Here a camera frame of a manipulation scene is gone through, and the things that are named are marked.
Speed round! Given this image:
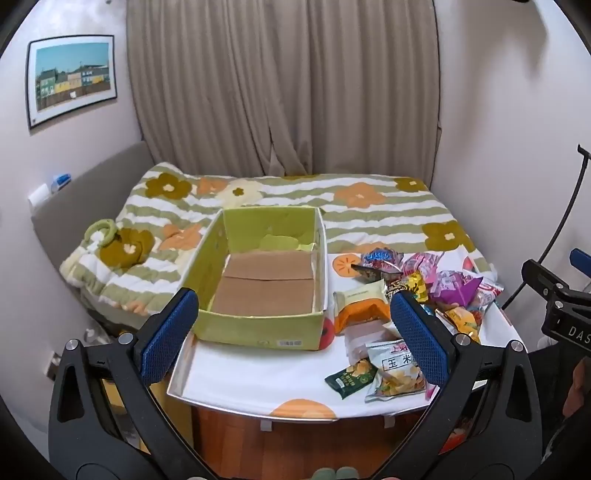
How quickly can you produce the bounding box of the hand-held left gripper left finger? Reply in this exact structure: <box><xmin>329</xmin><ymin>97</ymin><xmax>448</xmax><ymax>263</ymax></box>
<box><xmin>48</xmin><ymin>287</ymin><xmax>218</xmax><ymax>480</ymax></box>

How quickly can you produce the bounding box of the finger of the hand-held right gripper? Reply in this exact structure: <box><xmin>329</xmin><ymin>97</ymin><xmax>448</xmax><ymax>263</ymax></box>
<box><xmin>522</xmin><ymin>260</ymin><xmax>570</xmax><ymax>301</ymax></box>
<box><xmin>569</xmin><ymin>248</ymin><xmax>591</xmax><ymax>278</ymax></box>

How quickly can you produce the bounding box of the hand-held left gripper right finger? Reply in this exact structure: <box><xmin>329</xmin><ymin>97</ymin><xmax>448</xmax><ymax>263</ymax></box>
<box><xmin>369</xmin><ymin>291</ymin><xmax>544</xmax><ymax>480</ymax></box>

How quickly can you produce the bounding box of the white and red flakes packet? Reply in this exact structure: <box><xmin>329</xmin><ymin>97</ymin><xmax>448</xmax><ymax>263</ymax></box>
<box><xmin>466</xmin><ymin>276</ymin><xmax>504</xmax><ymax>309</ymax></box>

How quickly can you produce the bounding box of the green cardboard box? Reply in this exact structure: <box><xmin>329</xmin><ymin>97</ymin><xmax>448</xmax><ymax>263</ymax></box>
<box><xmin>191</xmin><ymin>207</ymin><xmax>329</xmax><ymax>352</ymax></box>

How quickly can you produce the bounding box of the person's right hand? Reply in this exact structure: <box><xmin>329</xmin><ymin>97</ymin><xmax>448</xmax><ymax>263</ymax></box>
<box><xmin>563</xmin><ymin>357</ymin><xmax>591</xmax><ymax>420</ymax></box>

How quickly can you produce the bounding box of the white and green chip packet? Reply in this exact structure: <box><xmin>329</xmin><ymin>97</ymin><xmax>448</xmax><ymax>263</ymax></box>
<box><xmin>365</xmin><ymin>339</ymin><xmax>428</xmax><ymax>403</ymax></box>

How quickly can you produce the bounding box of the orange and yellow snack packet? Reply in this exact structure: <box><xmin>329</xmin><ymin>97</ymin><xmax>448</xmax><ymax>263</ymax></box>
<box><xmin>436</xmin><ymin>307</ymin><xmax>483</xmax><ymax>344</ymax></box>

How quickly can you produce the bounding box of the pale pink snack wrapper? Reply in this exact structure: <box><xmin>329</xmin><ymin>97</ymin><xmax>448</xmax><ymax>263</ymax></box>
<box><xmin>344</xmin><ymin>322</ymin><xmax>402</xmax><ymax>365</ymax></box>

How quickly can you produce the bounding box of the purple and pink snack packet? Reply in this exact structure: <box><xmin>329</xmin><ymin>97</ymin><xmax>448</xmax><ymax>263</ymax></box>
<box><xmin>427</xmin><ymin>270</ymin><xmax>483</xmax><ymax>306</ymax></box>

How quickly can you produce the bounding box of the orange and white snack packet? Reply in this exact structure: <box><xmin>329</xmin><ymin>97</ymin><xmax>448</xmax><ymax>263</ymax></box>
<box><xmin>332</xmin><ymin>282</ymin><xmax>393</xmax><ymax>335</ymax></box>

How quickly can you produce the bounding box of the black curved hoop rod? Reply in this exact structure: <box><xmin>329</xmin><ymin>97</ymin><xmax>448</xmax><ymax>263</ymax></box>
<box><xmin>501</xmin><ymin>144</ymin><xmax>591</xmax><ymax>310</ymax></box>

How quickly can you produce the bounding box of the small green chip packet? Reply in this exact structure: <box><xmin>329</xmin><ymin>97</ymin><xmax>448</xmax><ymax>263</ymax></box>
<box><xmin>324</xmin><ymin>357</ymin><xmax>377</xmax><ymax>400</ymax></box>

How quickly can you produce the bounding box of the blue and purple snack packet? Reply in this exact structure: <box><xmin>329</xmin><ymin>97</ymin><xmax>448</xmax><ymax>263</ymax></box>
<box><xmin>353</xmin><ymin>248</ymin><xmax>404</xmax><ymax>280</ymax></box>

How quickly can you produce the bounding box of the grey headboard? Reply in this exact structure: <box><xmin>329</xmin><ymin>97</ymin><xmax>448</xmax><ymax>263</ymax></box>
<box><xmin>30</xmin><ymin>141</ymin><xmax>155</xmax><ymax>319</ymax></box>

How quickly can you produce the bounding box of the striped floral blanket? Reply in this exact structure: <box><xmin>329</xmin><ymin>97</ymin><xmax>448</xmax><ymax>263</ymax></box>
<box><xmin>59</xmin><ymin>161</ymin><xmax>497</xmax><ymax>317</ymax></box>

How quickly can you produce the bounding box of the beige curtain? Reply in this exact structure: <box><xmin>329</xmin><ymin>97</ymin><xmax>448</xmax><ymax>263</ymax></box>
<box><xmin>126</xmin><ymin>0</ymin><xmax>441</xmax><ymax>183</ymax></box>

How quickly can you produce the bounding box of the green ring toy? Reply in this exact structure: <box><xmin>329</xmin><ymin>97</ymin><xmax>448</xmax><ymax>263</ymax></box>
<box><xmin>85</xmin><ymin>218</ymin><xmax>120</xmax><ymax>247</ymax></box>

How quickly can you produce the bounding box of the white wall socket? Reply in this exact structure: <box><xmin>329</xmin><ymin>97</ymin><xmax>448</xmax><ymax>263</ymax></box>
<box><xmin>28</xmin><ymin>184</ymin><xmax>51</xmax><ymax>210</ymax></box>

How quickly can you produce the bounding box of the framed wall picture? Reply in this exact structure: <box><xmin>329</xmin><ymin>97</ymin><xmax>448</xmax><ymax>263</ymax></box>
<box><xmin>25</xmin><ymin>34</ymin><xmax>118</xmax><ymax>131</ymax></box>

